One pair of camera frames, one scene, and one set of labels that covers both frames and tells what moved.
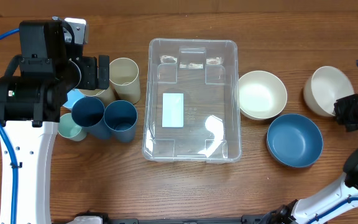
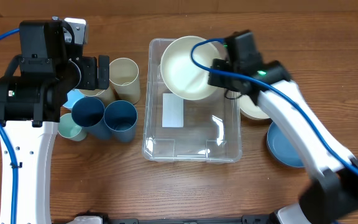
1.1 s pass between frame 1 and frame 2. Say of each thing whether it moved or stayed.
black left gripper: stayed
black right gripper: moved
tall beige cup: stayed
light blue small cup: stayed
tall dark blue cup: stayed
